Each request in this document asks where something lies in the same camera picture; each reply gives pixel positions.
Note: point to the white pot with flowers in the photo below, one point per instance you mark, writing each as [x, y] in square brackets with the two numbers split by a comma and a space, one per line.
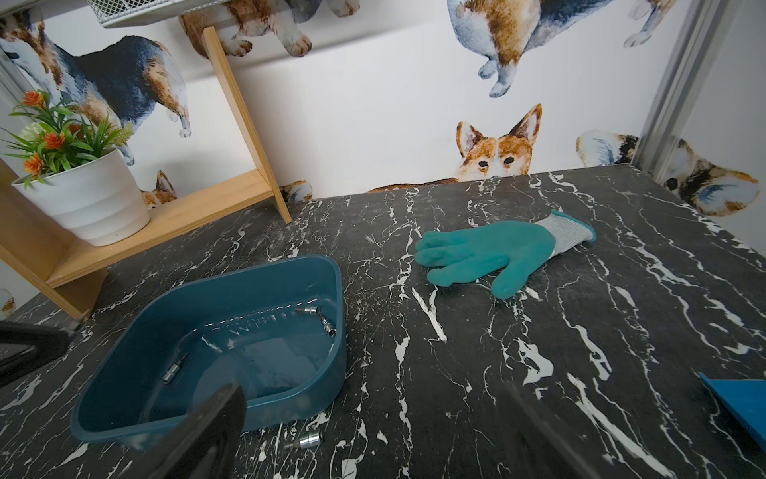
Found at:
[75, 172]

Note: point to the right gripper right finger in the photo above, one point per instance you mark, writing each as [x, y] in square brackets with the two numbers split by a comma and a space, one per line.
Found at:
[538, 443]

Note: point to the teal plastic storage box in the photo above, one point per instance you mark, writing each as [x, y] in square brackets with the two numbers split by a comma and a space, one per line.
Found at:
[239, 328]

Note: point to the white wire basket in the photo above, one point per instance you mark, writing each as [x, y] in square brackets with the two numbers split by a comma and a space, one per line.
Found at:
[133, 13]

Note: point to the silver bit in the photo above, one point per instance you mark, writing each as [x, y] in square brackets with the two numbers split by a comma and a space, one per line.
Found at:
[174, 369]
[310, 440]
[315, 311]

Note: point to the blue plastic dustpan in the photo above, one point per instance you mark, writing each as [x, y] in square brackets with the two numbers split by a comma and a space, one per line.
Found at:
[745, 400]

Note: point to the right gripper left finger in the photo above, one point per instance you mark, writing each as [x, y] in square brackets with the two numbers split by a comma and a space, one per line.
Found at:
[204, 445]

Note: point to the green work glove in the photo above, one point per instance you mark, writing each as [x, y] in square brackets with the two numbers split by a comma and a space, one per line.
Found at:
[513, 250]

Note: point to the wooden shelf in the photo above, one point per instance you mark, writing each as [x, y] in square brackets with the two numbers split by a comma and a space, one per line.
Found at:
[71, 272]

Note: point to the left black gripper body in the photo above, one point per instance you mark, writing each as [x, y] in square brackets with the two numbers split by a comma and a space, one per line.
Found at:
[39, 346]

